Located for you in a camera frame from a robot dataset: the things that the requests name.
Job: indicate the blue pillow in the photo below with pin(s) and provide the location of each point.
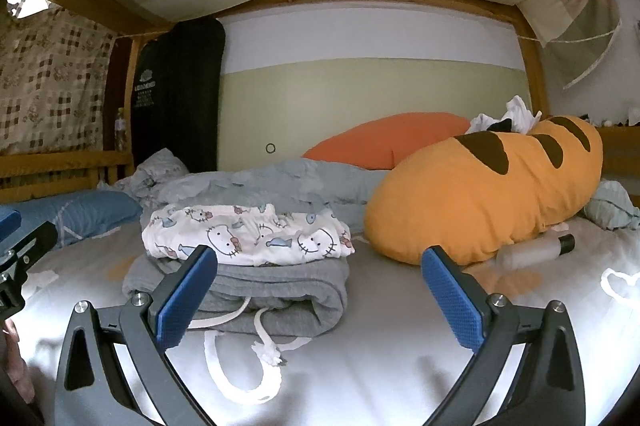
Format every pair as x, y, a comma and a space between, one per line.
85, 211

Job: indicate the beige patchwork floral curtain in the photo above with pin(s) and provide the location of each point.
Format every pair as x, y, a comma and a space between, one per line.
55, 80

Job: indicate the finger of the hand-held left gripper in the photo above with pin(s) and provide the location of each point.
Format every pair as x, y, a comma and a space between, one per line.
11, 296
30, 243

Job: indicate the orange bread-shaped pillow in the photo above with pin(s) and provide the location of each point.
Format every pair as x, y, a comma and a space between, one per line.
450, 206

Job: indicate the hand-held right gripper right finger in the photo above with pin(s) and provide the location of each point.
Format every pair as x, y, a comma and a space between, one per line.
452, 303

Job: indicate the white crumpled cloth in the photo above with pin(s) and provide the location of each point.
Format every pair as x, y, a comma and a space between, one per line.
520, 113

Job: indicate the black hanging garment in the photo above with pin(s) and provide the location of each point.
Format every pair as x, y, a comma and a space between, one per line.
175, 105

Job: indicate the clear plastic bottle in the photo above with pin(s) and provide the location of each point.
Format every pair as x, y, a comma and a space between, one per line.
120, 130

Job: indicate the grey printed bed sheet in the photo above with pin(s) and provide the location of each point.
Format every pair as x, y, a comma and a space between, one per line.
390, 356

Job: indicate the white net curtain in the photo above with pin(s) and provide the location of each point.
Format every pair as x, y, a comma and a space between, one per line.
575, 15

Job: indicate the white cat print pants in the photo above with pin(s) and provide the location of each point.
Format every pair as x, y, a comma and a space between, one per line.
250, 236

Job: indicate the grey-green crumpled cloth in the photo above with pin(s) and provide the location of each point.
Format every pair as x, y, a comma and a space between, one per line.
610, 206

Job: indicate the wooden bed frame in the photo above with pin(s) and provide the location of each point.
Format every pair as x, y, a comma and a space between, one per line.
60, 165

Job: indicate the grey-blue quilt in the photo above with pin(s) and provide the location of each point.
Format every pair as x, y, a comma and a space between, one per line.
280, 183

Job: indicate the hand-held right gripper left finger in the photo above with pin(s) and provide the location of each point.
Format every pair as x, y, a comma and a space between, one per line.
187, 301

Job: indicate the white bottle with black cap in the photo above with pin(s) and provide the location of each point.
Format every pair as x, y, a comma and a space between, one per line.
530, 252

